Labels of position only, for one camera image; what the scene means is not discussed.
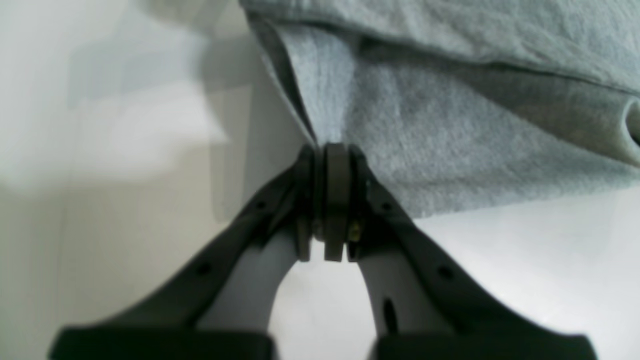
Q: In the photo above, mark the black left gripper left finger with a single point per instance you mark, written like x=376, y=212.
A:
x=218, y=306

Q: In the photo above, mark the grey t-shirt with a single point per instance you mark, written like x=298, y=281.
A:
x=464, y=104

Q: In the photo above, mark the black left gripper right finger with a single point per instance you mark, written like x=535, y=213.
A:
x=425, y=306

